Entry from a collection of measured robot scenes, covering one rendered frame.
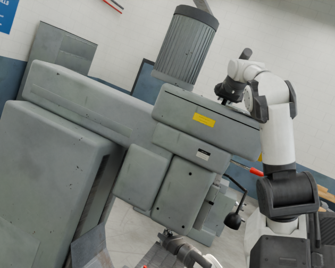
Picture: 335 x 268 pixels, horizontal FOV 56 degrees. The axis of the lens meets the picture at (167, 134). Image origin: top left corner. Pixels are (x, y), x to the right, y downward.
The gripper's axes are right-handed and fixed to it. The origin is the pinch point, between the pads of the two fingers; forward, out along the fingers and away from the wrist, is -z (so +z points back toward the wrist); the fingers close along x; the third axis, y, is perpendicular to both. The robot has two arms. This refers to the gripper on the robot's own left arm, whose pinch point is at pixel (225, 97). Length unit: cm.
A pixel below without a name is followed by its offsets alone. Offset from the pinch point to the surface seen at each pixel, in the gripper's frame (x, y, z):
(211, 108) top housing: -5.0, -11.5, 7.4
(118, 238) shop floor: -26, -64, -272
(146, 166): -20.5, -37.5, -13.2
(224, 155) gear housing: 6.8, -25.4, 1.4
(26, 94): -87, -24, -25
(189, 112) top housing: -12.2, -14.8, 3.4
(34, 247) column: -53, -85, -36
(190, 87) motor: -15.8, -1.2, -1.3
